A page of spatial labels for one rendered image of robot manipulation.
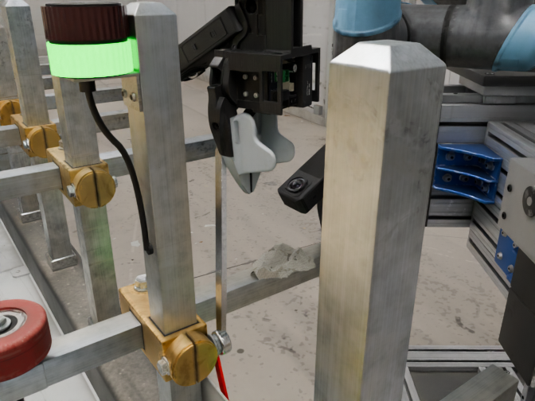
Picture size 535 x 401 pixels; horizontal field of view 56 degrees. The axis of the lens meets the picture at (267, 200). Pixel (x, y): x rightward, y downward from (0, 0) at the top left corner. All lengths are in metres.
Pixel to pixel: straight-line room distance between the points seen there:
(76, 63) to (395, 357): 0.28
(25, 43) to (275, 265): 0.53
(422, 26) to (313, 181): 0.23
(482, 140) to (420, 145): 0.83
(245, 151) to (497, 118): 0.64
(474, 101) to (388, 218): 0.83
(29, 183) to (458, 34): 0.57
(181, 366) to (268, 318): 1.50
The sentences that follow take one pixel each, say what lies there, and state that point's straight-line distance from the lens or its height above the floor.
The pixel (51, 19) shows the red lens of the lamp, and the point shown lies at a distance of 0.40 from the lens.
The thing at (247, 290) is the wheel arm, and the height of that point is 0.85.
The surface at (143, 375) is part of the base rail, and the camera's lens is 0.74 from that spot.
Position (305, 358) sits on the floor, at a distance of 1.83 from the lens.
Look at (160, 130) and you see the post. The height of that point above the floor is 1.07.
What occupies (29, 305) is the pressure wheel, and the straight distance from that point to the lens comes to 0.53.
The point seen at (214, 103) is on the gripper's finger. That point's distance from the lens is 0.49.
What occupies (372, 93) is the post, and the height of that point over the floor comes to 1.14.
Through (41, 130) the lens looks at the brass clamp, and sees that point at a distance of 0.90.
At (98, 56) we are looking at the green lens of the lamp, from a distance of 0.39.
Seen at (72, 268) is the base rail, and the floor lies 0.70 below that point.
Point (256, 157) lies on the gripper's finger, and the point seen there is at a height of 1.03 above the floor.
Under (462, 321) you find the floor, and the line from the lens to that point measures 2.12.
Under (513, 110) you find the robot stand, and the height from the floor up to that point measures 0.97.
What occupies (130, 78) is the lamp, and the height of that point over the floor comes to 1.11.
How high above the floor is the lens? 1.18
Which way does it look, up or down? 23 degrees down
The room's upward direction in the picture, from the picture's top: straight up
